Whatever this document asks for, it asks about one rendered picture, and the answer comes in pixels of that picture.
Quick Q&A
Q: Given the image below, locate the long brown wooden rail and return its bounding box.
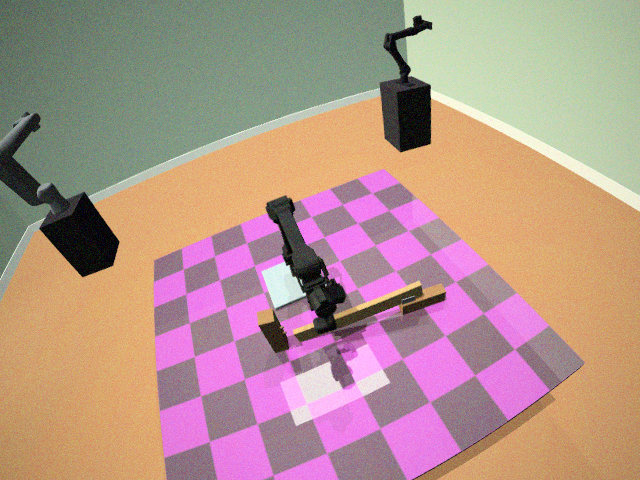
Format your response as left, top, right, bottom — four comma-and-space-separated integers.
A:
293, 282, 423, 343

